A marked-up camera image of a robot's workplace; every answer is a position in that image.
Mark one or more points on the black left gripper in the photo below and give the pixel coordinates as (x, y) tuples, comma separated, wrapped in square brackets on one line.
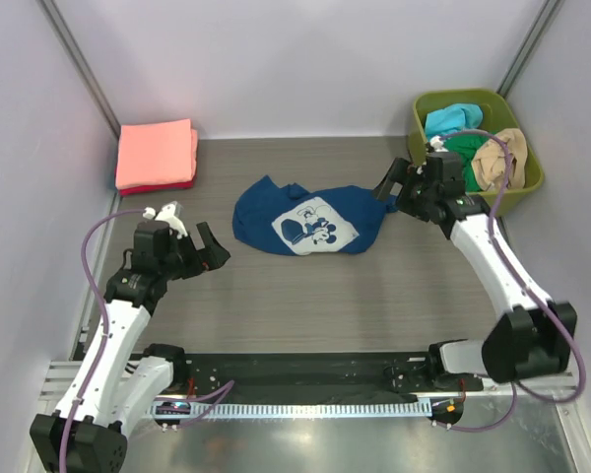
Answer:
[(212, 256)]

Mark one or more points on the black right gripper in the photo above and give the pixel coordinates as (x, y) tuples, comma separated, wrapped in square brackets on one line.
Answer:
[(398, 173)]

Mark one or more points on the blue Mickey Mouse t-shirt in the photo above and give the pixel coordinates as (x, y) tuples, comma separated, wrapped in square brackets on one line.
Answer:
[(293, 221)]

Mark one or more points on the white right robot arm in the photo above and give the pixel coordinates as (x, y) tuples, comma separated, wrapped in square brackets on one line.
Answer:
[(533, 333)]

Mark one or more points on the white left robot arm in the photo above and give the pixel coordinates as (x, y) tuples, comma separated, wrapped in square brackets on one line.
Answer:
[(90, 427)]

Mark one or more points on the folded red t-shirt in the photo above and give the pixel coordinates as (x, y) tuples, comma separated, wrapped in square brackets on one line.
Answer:
[(140, 189)]

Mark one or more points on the green crumpled t-shirt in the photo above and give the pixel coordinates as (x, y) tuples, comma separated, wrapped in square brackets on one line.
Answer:
[(466, 146)]

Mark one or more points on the light blue crumpled t-shirt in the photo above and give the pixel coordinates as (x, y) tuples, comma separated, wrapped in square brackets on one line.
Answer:
[(453, 118)]

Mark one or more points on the beige crumpled t-shirt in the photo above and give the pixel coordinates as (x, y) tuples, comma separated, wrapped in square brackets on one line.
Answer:
[(489, 163)]

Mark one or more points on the folded pink t-shirt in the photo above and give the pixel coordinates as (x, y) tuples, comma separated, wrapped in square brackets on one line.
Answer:
[(156, 155)]

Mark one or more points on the olive green plastic bin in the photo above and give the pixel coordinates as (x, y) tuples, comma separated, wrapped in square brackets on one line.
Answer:
[(497, 116)]

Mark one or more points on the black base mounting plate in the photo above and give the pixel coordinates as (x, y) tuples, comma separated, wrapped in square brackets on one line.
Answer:
[(403, 372)]

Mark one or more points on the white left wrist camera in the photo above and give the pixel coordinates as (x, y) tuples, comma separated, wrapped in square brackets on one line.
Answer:
[(169, 213)]

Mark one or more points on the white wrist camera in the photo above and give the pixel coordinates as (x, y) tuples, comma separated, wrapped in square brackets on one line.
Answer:
[(169, 213), (436, 145)]

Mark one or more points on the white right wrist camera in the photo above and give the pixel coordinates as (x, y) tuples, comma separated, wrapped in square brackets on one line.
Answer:
[(436, 145)]

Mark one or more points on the aluminium frame rail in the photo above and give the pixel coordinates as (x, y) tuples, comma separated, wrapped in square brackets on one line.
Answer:
[(59, 377)]

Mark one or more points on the white slotted cable duct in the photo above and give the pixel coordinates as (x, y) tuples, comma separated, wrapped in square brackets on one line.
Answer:
[(179, 411)]

